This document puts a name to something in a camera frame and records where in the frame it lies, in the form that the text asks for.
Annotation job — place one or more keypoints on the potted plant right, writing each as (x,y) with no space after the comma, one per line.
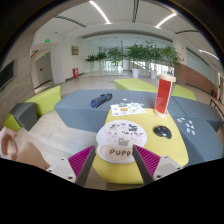
(160,59)

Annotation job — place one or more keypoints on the bare left hand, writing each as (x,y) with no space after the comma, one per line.
(7,136)

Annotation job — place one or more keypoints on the grey sofa bench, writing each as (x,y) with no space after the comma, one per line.
(76,111)

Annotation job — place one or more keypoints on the red fire extinguisher box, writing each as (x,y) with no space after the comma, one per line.
(75,72)

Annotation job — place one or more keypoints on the wall picture frame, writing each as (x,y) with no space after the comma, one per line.
(75,50)

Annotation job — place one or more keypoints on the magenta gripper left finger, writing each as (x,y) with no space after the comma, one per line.
(75,168)

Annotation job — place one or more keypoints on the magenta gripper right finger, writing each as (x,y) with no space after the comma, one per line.
(153,167)

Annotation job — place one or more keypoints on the white sticker sheet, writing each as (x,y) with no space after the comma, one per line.
(123,109)

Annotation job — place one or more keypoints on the grey sofa block right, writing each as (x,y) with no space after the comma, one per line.
(200,138)

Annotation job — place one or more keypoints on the potted plant white pot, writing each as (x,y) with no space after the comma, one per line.
(135,54)

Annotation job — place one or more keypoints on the lime green sofa left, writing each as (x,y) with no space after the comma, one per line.
(44,103)

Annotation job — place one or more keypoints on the black computer mouse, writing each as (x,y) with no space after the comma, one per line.
(163,131)

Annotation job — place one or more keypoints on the round puppy mouse pad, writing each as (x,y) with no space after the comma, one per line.
(116,140)

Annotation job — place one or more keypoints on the lime green bench far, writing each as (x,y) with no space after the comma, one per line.
(138,85)

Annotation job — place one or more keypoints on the grey cube seat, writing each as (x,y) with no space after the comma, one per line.
(25,114)

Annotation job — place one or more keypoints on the folded dark blue umbrella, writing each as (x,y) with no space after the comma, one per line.
(101,99)

